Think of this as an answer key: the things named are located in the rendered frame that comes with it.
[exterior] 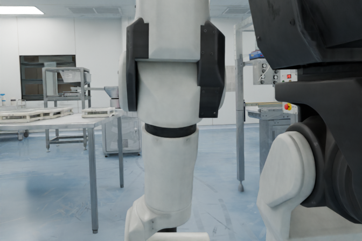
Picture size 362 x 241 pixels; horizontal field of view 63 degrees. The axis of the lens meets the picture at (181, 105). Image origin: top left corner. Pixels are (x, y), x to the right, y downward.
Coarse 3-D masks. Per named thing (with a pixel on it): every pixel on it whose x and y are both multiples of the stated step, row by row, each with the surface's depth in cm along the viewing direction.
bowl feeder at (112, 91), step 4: (104, 88) 486; (108, 88) 478; (112, 88) 476; (116, 88) 477; (108, 92) 482; (112, 92) 480; (116, 92) 481; (112, 96) 485; (116, 96) 486; (112, 100) 487; (116, 100) 487; (112, 104) 487; (116, 104) 487
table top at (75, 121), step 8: (120, 112) 306; (40, 120) 239; (48, 120) 237; (56, 120) 235; (64, 120) 233; (72, 120) 231; (80, 120) 230; (88, 120) 228; (96, 120) 226; (104, 120) 237; (0, 128) 209; (8, 128) 209; (16, 128) 209; (24, 128) 210; (32, 128) 210; (40, 128) 210; (48, 128) 210; (56, 128) 210; (64, 128) 210; (72, 128) 210
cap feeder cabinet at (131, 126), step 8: (128, 112) 467; (136, 112) 468; (112, 120) 464; (128, 120) 467; (136, 120) 468; (104, 128) 464; (112, 128) 465; (128, 128) 467; (136, 128) 470; (104, 136) 464; (112, 136) 465; (128, 136) 468; (136, 136) 470; (104, 144) 465; (112, 144) 466; (128, 144) 469; (136, 144) 470; (104, 152) 467; (112, 152) 468; (128, 152) 471
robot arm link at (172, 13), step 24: (144, 0) 32; (168, 0) 31; (192, 0) 31; (144, 24) 32; (168, 24) 31; (192, 24) 31; (144, 48) 32; (168, 48) 31; (192, 48) 32; (216, 48) 33; (120, 72) 34; (216, 72) 33; (120, 96) 35
